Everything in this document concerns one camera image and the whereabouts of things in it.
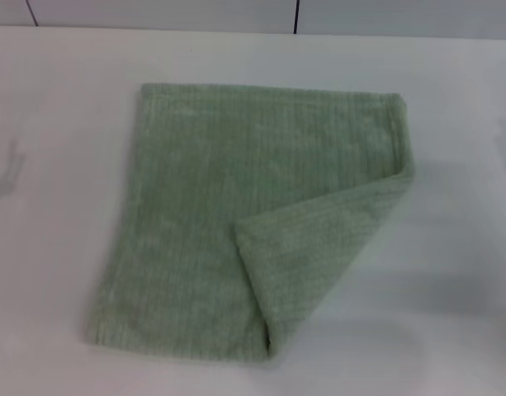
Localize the light green terry towel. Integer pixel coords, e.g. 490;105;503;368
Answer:
80;82;418;358

